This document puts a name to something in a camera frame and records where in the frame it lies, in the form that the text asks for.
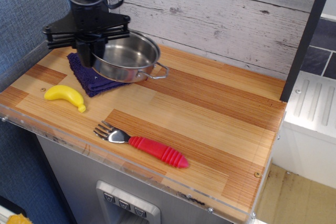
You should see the yellow toy banana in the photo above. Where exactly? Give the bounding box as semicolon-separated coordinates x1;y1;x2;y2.
44;85;86;113

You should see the clear acrylic table guard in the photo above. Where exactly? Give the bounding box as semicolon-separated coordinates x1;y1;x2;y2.
0;104;257;222

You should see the stainless steel metal pot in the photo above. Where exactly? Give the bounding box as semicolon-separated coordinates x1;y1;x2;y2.
92;31;169;83

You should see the purple folded towel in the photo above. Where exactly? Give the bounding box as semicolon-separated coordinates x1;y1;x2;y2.
67;53;128;98

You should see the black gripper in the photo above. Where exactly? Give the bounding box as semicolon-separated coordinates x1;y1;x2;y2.
43;0;130;67

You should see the dark right shelf post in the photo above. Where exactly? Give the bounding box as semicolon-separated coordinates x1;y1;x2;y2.
280;0;327;102

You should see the grey toy fridge cabinet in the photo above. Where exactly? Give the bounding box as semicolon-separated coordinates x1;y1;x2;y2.
35;134;249;224

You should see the silver dispenser button panel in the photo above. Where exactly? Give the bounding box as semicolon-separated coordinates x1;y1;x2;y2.
96;180;161;223

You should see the red handled metal fork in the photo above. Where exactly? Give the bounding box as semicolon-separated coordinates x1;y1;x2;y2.
93;121;189;168

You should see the white toy sink unit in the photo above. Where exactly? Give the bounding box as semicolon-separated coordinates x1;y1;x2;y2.
272;71;335;187

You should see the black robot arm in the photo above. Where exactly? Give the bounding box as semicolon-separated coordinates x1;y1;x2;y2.
43;0;130;67

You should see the yellow and black object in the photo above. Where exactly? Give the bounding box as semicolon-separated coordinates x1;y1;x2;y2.
1;206;33;224

